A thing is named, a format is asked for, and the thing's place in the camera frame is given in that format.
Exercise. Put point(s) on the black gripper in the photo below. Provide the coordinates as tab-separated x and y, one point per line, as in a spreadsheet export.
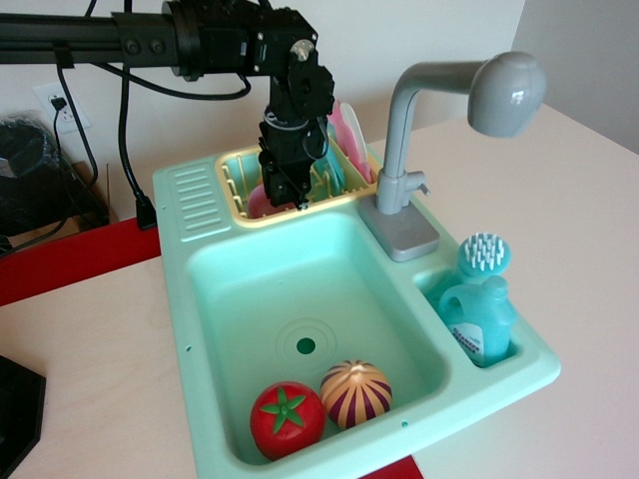
289	149

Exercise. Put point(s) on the pink toy cup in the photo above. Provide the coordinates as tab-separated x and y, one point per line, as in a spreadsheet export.
259	205

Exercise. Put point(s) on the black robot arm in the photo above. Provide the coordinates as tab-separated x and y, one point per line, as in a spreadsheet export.
198	38

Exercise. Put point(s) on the yellow dish drying rack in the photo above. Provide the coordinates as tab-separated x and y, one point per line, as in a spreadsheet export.
239	199

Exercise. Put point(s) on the mint green toy sink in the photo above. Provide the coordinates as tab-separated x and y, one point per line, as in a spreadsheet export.
285	298

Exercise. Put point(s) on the teal toy plate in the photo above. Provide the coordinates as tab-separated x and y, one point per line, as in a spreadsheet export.
330	166

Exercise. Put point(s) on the teal scrub brush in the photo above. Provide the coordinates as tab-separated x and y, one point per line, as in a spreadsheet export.
481	256

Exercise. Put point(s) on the striped toy onion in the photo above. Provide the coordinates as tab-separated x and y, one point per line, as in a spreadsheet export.
353	392

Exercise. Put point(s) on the red toy tomato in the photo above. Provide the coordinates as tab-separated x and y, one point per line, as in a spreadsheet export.
286	417

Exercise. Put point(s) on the teal detergent bottle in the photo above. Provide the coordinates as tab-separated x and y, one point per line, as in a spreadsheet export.
480	317

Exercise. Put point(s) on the black bag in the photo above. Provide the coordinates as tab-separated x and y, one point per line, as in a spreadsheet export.
25	145

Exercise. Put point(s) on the red table edge strip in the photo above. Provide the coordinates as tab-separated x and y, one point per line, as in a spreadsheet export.
61	262

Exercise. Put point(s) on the white wall outlet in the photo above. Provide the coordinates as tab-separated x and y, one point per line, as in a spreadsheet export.
67	117

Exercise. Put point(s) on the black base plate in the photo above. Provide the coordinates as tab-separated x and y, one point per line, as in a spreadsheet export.
22	410

